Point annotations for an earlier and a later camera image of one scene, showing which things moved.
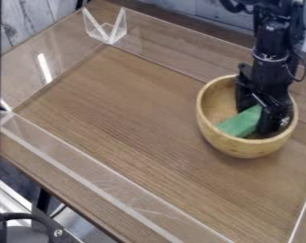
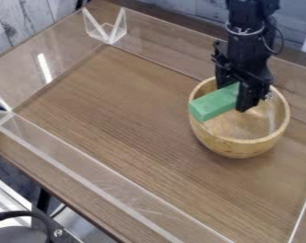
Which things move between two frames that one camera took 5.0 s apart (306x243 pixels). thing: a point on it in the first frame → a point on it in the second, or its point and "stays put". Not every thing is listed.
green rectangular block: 240,123 → 215,103
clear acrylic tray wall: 89,187 stays put
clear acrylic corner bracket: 105,32 stays put
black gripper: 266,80 → 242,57
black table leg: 43,202 stays put
